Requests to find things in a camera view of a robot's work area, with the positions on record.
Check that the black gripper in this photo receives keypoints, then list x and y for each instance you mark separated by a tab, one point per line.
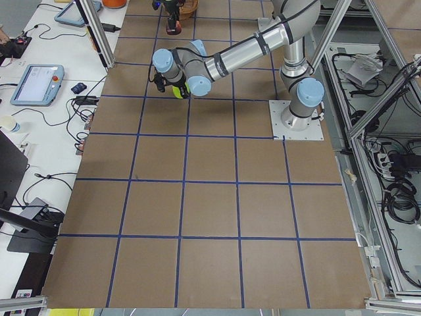
172	17
177	87

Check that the green apple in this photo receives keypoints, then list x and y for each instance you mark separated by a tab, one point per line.
182	92

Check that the dark red apple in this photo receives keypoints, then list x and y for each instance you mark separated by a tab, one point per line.
173	27

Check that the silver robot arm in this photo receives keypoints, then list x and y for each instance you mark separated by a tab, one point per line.
190	70

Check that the wicker basket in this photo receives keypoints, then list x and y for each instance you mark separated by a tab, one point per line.
188	9

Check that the orange bucket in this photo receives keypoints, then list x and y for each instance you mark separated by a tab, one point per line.
114	4

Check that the far teach pendant tablet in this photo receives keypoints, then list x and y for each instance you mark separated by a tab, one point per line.
77	13

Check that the teach pendant tablet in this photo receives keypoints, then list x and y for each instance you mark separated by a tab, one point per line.
77	13
38	86

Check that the black power adapter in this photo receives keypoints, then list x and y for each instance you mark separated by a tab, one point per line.
86	100

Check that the dark blue pouch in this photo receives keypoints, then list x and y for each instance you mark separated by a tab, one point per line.
78	88

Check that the near teach pendant tablet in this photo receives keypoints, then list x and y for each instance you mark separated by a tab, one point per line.
38	86

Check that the white paper cup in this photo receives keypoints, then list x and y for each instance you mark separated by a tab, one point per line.
9	123

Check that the grey usb hub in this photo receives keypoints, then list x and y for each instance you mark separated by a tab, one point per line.
33	208

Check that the black monitor with stand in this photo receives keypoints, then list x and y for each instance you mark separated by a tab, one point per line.
30	236

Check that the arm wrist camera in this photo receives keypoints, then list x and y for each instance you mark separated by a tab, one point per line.
156	4
160	82

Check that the aluminium frame post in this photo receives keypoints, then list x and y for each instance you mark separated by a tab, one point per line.
96	32

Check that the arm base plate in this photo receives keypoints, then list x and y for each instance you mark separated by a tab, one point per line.
285	126
266	23

